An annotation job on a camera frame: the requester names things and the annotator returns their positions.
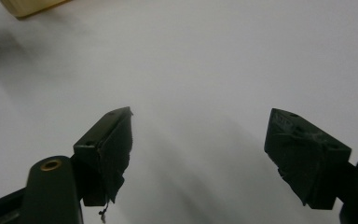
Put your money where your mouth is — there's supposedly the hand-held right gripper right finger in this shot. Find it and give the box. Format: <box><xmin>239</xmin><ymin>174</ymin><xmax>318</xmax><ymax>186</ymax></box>
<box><xmin>263</xmin><ymin>107</ymin><xmax>357</xmax><ymax>210</ymax></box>

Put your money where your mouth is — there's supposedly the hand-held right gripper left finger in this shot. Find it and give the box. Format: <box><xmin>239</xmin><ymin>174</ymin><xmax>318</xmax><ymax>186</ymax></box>
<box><xmin>71</xmin><ymin>106</ymin><xmax>134</xmax><ymax>207</ymax></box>

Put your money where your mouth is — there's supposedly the light wooden box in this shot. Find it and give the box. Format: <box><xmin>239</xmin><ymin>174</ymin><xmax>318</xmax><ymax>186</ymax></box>
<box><xmin>0</xmin><ymin>0</ymin><xmax>73</xmax><ymax>19</ymax></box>

